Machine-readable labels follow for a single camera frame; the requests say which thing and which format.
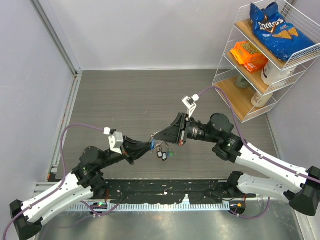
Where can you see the white wire shelf rack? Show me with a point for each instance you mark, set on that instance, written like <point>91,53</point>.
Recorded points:
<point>229,68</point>

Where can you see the orange snack box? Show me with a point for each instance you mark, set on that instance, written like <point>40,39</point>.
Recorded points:
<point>248,56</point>

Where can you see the cream bottle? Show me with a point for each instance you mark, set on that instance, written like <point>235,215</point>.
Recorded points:
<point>259,101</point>

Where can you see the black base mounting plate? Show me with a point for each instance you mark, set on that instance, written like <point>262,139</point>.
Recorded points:
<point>163,191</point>

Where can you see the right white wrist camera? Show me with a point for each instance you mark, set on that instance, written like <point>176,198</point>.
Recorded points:
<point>190,103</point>

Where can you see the white slotted cable duct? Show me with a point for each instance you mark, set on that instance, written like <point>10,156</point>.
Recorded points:
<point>145,207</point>

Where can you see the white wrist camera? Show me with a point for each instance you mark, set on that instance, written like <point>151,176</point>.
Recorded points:
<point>115,139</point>
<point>190,103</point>

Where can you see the grey cup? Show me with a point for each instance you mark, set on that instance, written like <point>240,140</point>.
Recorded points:
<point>241,82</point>

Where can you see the blue Doritos chip bag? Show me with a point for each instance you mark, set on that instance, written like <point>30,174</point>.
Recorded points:
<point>280,37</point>

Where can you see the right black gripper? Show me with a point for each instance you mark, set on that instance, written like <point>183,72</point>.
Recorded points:
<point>173,133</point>

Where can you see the aluminium frame rail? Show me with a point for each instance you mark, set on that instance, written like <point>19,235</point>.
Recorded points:
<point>49,17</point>

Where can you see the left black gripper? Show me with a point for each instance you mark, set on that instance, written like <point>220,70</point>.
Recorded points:
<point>132,149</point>

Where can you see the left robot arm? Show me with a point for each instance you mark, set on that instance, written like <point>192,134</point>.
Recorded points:
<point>31,215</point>

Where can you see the key with blue tag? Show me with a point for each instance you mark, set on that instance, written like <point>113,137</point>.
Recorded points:
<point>152,144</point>

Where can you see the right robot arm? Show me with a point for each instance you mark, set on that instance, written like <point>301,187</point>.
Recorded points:
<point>297,186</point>

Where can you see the large metal keyring with keys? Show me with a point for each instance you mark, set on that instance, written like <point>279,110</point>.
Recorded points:
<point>163,149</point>

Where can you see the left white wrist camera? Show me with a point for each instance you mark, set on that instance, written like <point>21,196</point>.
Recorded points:
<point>115,139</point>

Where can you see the white plastic jug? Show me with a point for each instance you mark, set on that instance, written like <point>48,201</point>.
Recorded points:
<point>270,74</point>

